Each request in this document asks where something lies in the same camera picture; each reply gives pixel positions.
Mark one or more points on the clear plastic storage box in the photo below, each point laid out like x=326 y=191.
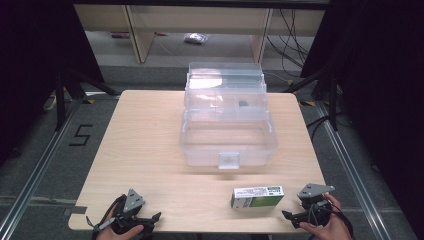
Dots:
x=230 y=133

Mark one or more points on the person's left hand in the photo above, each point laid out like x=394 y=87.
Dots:
x=116 y=234

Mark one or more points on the green and white carton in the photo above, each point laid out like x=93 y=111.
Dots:
x=256 y=197

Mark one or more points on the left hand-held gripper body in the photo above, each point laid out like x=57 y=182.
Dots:
x=132 y=201

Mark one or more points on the clear plastic bag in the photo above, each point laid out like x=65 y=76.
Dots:
x=196 y=38

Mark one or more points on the dark curtain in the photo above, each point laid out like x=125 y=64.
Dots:
x=383 y=83
x=33 y=66

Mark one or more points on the person's right hand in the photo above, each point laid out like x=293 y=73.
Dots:
x=330 y=226

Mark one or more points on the yellow black tape strip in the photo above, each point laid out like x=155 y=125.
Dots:
x=307 y=103
x=88 y=101

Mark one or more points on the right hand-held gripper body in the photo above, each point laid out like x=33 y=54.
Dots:
x=313 y=200

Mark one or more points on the small dark object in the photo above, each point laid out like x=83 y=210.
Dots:
x=244 y=103

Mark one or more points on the black metal stand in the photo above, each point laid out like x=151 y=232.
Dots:
x=60 y=100
x=333 y=100

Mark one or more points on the beige wooden shelf unit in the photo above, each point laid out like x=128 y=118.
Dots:
x=143 y=30

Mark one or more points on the metal floor rail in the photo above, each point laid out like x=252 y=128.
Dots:
x=353 y=173
x=36 y=173

